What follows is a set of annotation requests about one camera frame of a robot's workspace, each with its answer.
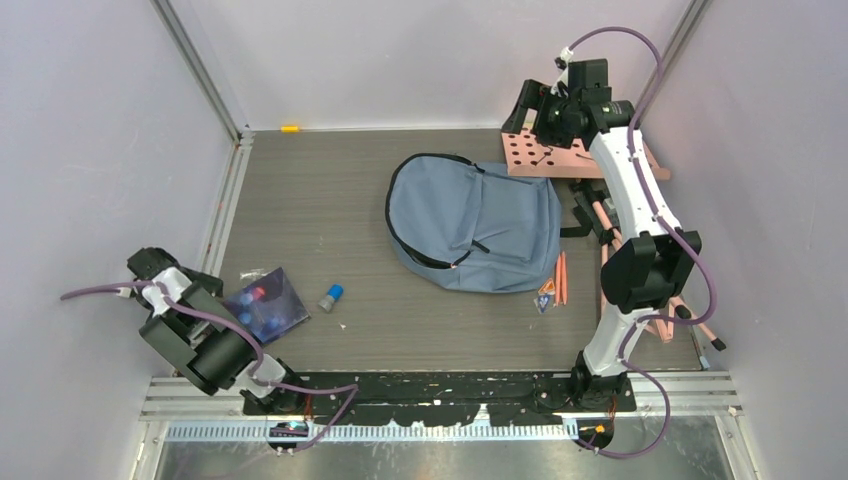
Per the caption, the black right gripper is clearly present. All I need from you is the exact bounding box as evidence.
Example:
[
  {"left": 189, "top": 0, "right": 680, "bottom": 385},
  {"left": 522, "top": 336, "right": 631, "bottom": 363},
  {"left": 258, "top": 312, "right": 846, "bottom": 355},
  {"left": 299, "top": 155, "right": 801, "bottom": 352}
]
[{"left": 502, "top": 79, "right": 580, "bottom": 150}]

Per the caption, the blue grey student backpack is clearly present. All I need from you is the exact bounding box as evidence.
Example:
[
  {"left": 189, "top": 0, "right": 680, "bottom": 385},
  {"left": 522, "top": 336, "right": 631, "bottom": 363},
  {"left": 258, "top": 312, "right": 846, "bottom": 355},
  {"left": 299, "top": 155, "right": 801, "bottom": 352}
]
[{"left": 384, "top": 153, "right": 591, "bottom": 294}]

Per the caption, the dark blue galaxy cover book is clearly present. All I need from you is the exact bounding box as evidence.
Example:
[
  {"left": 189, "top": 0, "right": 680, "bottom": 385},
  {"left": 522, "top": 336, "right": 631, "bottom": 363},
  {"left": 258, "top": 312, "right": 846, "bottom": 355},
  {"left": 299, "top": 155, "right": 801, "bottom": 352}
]
[{"left": 223, "top": 267, "right": 311, "bottom": 345}]

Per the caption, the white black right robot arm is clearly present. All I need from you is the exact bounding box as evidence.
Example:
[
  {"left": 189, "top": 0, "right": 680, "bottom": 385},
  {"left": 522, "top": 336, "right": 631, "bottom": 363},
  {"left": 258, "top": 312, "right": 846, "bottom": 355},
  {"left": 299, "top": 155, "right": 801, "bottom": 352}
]
[{"left": 501, "top": 56, "right": 702, "bottom": 411}]

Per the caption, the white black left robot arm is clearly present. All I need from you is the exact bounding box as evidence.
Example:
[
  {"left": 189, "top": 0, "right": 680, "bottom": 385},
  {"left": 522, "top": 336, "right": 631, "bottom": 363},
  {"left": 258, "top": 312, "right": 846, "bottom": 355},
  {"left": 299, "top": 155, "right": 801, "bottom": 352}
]
[{"left": 127, "top": 247, "right": 307, "bottom": 414}]

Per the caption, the pink perforated music stand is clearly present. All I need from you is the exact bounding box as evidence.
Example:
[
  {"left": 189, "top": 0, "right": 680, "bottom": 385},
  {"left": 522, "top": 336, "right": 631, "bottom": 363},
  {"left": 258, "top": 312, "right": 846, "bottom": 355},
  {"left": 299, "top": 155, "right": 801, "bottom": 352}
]
[{"left": 500, "top": 123, "right": 728, "bottom": 356}]

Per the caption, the orange pencil right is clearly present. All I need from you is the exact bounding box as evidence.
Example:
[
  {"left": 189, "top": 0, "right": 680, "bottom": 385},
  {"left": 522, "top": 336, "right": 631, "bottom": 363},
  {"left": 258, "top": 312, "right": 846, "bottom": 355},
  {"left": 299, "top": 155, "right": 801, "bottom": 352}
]
[{"left": 561, "top": 251, "right": 568, "bottom": 305}]

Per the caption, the orange pencil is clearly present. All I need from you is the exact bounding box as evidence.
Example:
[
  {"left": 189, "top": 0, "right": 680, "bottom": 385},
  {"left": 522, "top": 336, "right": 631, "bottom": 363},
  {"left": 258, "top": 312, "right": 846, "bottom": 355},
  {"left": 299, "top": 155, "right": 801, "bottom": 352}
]
[
  {"left": 561, "top": 251, "right": 568, "bottom": 305},
  {"left": 555, "top": 252, "right": 564, "bottom": 306}
]

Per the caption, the orange pencil left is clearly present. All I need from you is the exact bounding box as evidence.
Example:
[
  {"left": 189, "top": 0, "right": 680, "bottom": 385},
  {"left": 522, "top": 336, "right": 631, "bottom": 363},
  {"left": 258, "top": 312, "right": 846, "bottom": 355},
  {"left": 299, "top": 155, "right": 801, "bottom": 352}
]
[{"left": 555, "top": 252, "right": 564, "bottom": 306}]

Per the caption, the orange triangular sticker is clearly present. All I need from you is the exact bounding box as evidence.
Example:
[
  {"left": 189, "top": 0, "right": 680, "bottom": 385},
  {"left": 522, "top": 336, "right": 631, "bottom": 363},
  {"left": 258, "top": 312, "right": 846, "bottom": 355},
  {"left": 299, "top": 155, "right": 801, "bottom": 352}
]
[{"left": 537, "top": 278, "right": 557, "bottom": 296}]

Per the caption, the blue capped glue stick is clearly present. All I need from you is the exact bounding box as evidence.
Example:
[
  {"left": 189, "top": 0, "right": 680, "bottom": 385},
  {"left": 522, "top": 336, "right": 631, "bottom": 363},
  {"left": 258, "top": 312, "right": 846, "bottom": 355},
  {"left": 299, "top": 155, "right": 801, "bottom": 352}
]
[{"left": 317, "top": 284, "right": 344, "bottom": 313}]

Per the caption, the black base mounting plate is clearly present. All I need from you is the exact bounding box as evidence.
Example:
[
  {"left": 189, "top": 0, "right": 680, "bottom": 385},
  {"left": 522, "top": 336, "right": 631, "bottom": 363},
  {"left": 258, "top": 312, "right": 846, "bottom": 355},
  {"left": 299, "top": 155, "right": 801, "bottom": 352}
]
[{"left": 238, "top": 371, "right": 636, "bottom": 427}]

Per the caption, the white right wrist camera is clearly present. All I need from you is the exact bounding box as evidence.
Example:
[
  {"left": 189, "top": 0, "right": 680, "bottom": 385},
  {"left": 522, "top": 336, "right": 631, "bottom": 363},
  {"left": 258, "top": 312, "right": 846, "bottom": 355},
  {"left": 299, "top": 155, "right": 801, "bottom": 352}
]
[{"left": 550, "top": 46, "right": 574, "bottom": 98}]

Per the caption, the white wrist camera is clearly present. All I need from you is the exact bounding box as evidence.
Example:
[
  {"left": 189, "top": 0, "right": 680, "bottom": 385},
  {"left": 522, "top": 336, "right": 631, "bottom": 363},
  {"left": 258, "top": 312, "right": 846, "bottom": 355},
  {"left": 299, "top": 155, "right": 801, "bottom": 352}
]
[
  {"left": 550, "top": 46, "right": 574, "bottom": 98},
  {"left": 117, "top": 267, "right": 191, "bottom": 316}
]

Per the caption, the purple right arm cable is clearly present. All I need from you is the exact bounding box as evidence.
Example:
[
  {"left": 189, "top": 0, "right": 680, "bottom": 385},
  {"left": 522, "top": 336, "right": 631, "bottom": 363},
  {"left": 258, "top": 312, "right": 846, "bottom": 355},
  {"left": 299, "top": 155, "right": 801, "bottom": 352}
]
[{"left": 556, "top": 26, "right": 719, "bottom": 460}]

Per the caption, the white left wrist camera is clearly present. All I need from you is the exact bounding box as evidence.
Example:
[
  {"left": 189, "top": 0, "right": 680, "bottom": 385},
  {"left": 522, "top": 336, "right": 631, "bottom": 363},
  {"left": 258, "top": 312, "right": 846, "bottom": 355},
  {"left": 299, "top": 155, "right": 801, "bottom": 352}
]
[{"left": 117, "top": 267, "right": 191, "bottom": 316}]

